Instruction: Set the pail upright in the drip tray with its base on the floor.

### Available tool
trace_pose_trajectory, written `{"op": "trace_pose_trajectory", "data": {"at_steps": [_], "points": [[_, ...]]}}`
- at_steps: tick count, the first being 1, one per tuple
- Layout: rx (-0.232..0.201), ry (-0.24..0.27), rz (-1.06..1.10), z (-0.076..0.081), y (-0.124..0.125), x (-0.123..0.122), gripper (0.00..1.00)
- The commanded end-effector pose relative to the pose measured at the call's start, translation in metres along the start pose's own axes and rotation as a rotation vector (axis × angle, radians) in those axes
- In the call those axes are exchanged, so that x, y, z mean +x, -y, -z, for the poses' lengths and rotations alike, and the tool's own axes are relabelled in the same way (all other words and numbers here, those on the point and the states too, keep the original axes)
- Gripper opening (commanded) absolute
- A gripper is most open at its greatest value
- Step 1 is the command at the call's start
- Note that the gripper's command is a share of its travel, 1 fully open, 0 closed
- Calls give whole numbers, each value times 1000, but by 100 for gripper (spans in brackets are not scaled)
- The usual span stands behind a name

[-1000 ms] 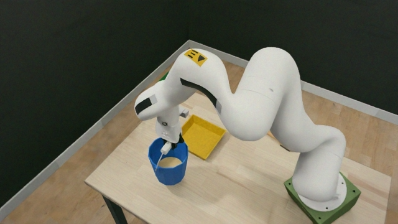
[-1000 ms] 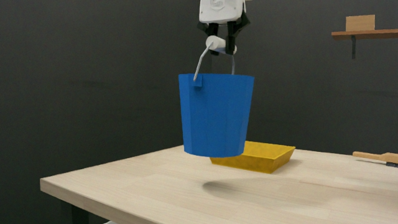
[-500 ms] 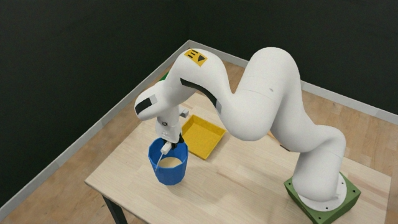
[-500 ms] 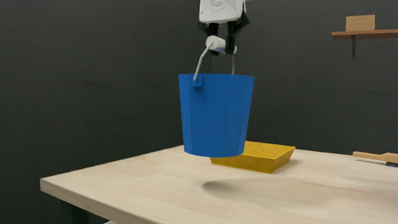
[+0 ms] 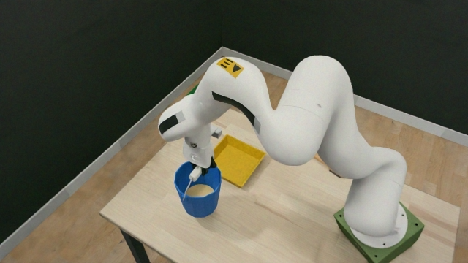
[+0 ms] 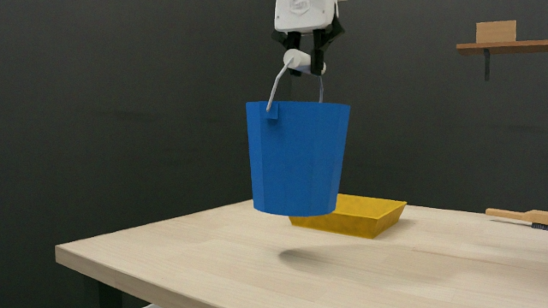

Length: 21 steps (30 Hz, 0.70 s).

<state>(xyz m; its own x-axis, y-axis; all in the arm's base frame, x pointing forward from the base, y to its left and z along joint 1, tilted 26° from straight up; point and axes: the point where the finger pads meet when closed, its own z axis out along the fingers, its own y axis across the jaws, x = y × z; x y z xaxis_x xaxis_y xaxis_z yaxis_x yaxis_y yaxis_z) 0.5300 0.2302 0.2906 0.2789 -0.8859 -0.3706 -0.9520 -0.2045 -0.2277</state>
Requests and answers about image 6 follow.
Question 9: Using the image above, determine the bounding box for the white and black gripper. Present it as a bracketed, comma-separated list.
[271, 0, 345, 76]

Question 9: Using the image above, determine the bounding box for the yellow shallow tray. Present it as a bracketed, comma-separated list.
[289, 194, 407, 240]

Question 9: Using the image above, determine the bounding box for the blue bucket with white handle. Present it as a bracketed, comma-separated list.
[246, 49, 350, 216]

